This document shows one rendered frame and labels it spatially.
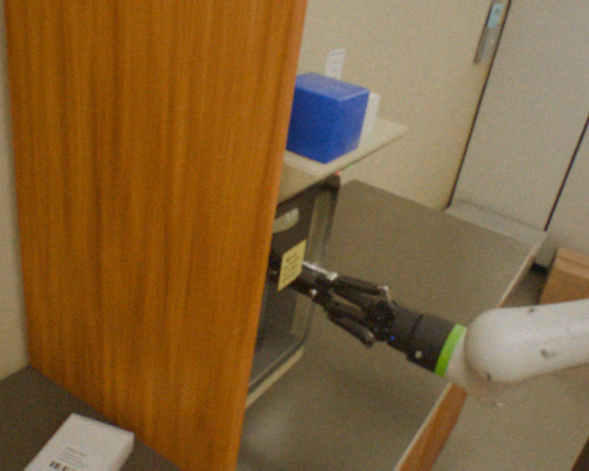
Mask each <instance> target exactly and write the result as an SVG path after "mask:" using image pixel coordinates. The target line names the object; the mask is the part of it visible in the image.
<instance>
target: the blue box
mask: <svg viewBox="0 0 589 471"><path fill-rule="evenodd" d="M369 92H370V90H369V89H368V88H365V87H362V86H358V85H355V84H352V83H348V82H345V81H342V80H338V79H335V78H329V77H326V76H323V75H319V74H316V73H313V72H310V73H305V74H301V75H297V76H296V77H295V83H294V95H293V102H292V109H291V115H290V121H289V128H288V134H287V141H286V147H285V150H288V151H291V152H292V153H295V154H298V155H301V156H303V157H306V158H309V159H312V160H315V161H318V162H321V163H323V164H327V163H329V162H331V161H333V160H335V159H338V158H340V157H342V156H344V155H346V154H348V153H350V152H352V151H353V150H355V149H357V147H358V144H359V140H360V135H361V131H362V126H363V121H364V117H365V112H366V110H367V109H366V107H367V102H368V97H369Z"/></svg>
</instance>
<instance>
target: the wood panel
mask: <svg viewBox="0 0 589 471"><path fill-rule="evenodd" d="M306 6H307V0H4V7H3V8H4V21H5V34H6V47H7V61H8V75H9V87H10V102H11V115H12V129H13V142H14V155H15V169H16V176H15V182H16V195H17V208H18V222H19V237H20V250H21V263H22V276H23V290H24V294H25V304H26V316H27V342H28V357H29V365H31V366H32V367H34V368H35V369H37V370H38V371H40V372H41V373H43V374H44V375H45V376H47V377H48V378H50V379H51V380H53V381H54V382H56V383H57V384H59V385H60V386H61V387H63V388H64V389H66V390H67V391H69V392H70V393H72V394H74V395H75V396H76V397H78V398H79V399H81V400H82V401H84V402H85V403H87V404H88V405H90V406H91V407H92V408H94V409H95V410H97V411H98V412H100V413H101V414H103V415H104V416H105V417H107V418H108V419H110V420H111V421H113V422H114V423H116V424H117V425H119V426H120V428H121V429H123V430H124V431H126V432H128V433H131V434H133V435H134V437H135V438H136V439H137V440H140V441H141V442H143V443H144V444H146V445H148V446H149V447H151V448H152V449H153V450H155V451H156V452H158V453H159V454H161V455H162V456H164V457H165V458H167V459H168V460H169V461H171V462H172V463H174V464H175V465H177V466H178V467H180V468H181V469H182V470H184V471H237V465H238V458H239V453H238V451H240V449H239V445H240V438H241V426H242V420H243V414H244V408H245V401H246V395H247V388H248V382H249V375H250V369H251V362H252V356H253V349H254V348H255V346H254V343H255V342H256V336H257V330H258V323H259V317H260V310H261V304H262V297H263V291H264V284H265V278H266V271H267V265H268V258H269V252H270V245H271V239H272V233H273V226H274V219H275V213H276V206H277V199H278V193H279V186H280V180H281V173H282V167H283V160H284V154H285V147H286V141H287V134H288V128H289V121H290V115H291V109H292V102H293V95H294V89H295V77H296V70H297V64H298V57H299V51H300V44H301V39H302V32H303V26H304V19H305V13H306Z"/></svg>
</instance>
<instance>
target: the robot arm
mask: <svg viewBox="0 0 589 471"><path fill-rule="evenodd" d="M295 279H296V280H298V281H299V283H298V285H296V286H295V287H294V291H296V292H298V293H300V294H302V295H304V296H307V292H308V291H309V290H310V289H311V288H315V289H317V290H319V291H321V292H322V293H321V294H320V295H318V296H317V297H316V298H315V299H312V301H313V302H315V303H317V304H319V305H321V306H323V307H324V308H323V310H324V312H327V311H328V315H327V319H328V320H330V321H331V322H333V323H334V324H336V325H337V326H339V327H340V328H342V329H343V330H345V331H346V332H348V333H349V334H351V335H353V336H354V337H356V338H357V339H359V340H360V341H361V342H362V343H363V345H364V346H365V347H367V348H369V347H371V346H372V345H373V344H374V343H375V342H376V341H377V340H378V341H385V342H386V343H387V345H389V346H391V347H393V348H395V349H397V350H399V351H401V352H403V353H406V360H408V361H410V362H412V363H414V364H416V365H418V366H420V368H421V367H422V369H424V370H426V371H428V372H430V373H432V374H434V375H436V376H438V377H440V378H442V379H444V380H446V381H448V382H450V383H452V384H454V385H455V386H457V387H460V388H462V389H463V390H464V391H465V392H467V393H468V394H470V395H471V396H472V397H473V398H474V397H475V398H476V399H477V400H479V401H481V402H483V403H485V404H487V405H491V406H507V405H511V404H513V403H515V402H517V401H519V400H520V399H521V398H522V397H523V396H524V395H525V394H526V392H527V391H528V389H529V386H530V383H531V379H532V378H535V377H539V376H542V375H546V374H550V373H554V372H558V371H561V370H566V369H570V368H574V367H579V366H584V365H589V298H588V299H582V300H575V301H570V302H562V303H554V304H545V305H535V306H523V307H511V308H505V309H494V310H489V311H487V312H484V313H482V314H481V315H479V316H478V317H476V318H475V319H474V321H473V323H472V324H470V325H469V327H468V329H466V328H465V327H463V326H461V325H458V324H456V323H454V322H452V321H449V320H447V319H445V318H443V317H440V316H438V315H436V314H434V313H431V312H427V313H425V314H424V315H423V314H421V313H419V312H416V311H414V310H412V309H410V308H407V307H405V306H399V305H398V304H396V303H395V302H394V301H393V300H392V299H391V298H390V294H389V290H390V289H391V286H390V285H389V284H375V283H372V282H368V281H365V280H361V279H358V278H354V277H351V276H347V275H344V274H341V275H339V276H338V277H337V278H336V279H334V280H332V279H329V278H327V277H325V276H323V275H319V276H317V275H315V274H312V273H309V272H307V271H305V270H303V271H301V272H300V273H299V274H297V275H296V276H295ZM331 292H332V293H333V294H335V295H337V296H339V297H341V298H342V299H344V300H346V301H348V302H349V303H351V304H353V305H355V306H357V307H358V308H360V310H358V309H356V308H353V307H351V306H348V305H346V304H343V303H341V302H339V301H336V300H332V299H334V296H333V295H332V294H331ZM360 293H363V294H367V295H371V296H377V298H378V299H379V298H380V299H383V300H379V301H378V300H376V299H374V298H372V297H367V296H364V295H362V294H360ZM365 328H366V329H369V330H366V329H365Z"/></svg>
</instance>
